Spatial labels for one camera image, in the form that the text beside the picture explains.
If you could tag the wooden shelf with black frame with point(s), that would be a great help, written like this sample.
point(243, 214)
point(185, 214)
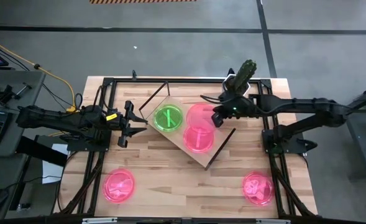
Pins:
point(176, 137)

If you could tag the translucent pink plastic plate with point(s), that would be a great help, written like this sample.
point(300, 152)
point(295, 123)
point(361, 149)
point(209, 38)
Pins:
point(258, 188)
point(198, 113)
point(119, 185)
point(198, 140)

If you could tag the white paper sheet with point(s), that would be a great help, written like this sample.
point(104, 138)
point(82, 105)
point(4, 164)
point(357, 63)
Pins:
point(50, 169)

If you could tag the black bar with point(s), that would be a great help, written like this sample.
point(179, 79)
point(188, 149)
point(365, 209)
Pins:
point(43, 152)

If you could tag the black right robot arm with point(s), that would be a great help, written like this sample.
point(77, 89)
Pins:
point(294, 104)

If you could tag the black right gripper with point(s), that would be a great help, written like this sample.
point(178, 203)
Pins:
point(238, 107)

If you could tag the black clamp knob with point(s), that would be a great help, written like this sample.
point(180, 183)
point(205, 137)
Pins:
point(134, 74)
point(230, 71)

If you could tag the black aluminium table frame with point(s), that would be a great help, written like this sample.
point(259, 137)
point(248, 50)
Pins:
point(195, 80)

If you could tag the white plant pot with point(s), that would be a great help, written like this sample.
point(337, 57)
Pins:
point(226, 81)

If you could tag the silver metal bracket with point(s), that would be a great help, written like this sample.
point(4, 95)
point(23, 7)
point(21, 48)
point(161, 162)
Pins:
point(272, 221)
point(98, 220)

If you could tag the translucent green plastic plate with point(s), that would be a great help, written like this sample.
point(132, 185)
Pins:
point(156, 124)
point(168, 117)

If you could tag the green cactus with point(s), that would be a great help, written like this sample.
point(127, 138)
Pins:
point(244, 74)

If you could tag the grey side desk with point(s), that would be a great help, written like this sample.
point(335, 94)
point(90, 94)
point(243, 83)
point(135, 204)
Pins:
point(11, 149)

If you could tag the black clamp mount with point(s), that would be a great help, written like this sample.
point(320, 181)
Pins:
point(5, 93)

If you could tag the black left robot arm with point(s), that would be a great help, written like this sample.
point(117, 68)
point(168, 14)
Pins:
point(46, 119)

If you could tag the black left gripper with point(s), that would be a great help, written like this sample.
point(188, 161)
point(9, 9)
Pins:
point(125, 124)

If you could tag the yellow tag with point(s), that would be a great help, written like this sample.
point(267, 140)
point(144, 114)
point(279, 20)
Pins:
point(111, 117)

